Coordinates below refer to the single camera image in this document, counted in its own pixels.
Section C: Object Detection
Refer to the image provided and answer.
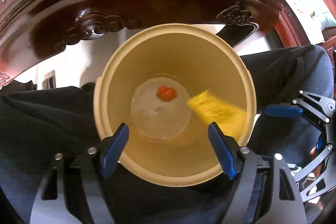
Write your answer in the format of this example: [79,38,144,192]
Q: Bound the yellow paper trash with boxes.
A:
[187,90,247,141]

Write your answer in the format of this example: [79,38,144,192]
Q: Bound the beige plastic trash bin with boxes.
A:
[93,24,257,187]

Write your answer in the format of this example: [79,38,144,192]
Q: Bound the orange crumpled paper scrap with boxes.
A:
[157,85,177,102]

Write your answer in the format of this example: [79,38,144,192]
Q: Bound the person's dark trouser legs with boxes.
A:
[1,45,334,223]

